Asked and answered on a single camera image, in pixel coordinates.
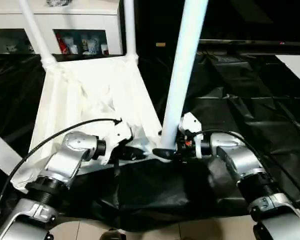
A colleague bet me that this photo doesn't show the dark robot foot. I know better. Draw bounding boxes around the dark robot foot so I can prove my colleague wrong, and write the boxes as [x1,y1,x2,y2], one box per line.
[99,228,127,240]

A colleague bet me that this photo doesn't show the black work mat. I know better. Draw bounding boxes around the black work mat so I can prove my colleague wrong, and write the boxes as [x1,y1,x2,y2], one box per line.
[0,51,300,233]

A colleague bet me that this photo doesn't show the white glass-door cabinet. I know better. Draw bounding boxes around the white glass-door cabinet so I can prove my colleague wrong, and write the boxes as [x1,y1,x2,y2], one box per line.
[0,3,124,56]

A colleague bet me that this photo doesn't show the white plastic table top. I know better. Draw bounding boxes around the white plastic table top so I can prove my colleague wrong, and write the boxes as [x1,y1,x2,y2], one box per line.
[9,53,181,194]

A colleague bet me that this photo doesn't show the red packet behind glass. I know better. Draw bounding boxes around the red packet behind glass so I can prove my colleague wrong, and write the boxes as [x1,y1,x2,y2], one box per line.
[55,36,68,55]

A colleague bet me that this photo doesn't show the flat white sheet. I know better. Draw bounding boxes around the flat white sheet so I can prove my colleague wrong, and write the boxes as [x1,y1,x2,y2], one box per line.
[274,54,300,90]

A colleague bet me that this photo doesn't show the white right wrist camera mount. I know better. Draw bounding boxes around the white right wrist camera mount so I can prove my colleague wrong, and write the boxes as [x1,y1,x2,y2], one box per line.
[178,112,205,160]

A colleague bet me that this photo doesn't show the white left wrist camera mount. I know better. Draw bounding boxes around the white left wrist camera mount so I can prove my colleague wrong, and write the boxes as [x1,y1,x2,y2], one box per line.
[99,119,135,166]

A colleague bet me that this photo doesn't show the white plastic table leg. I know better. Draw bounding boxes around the white plastic table leg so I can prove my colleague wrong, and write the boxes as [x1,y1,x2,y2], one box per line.
[0,127,24,178]
[17,0,57,70]
[161,0,210,151]
[123,0,139,63]

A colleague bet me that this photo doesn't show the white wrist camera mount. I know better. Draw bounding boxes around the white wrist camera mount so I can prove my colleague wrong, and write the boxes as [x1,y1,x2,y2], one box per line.
[178,112,205,160]
[99,119,135,166]

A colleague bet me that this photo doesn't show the patterned bowl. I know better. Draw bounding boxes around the patterned bowl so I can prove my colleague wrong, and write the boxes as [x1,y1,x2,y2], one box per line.
[45,0,73,8]

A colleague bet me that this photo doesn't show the long black bar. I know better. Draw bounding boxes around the long black bar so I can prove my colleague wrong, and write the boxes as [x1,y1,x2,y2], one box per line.
[198,38,300,55]

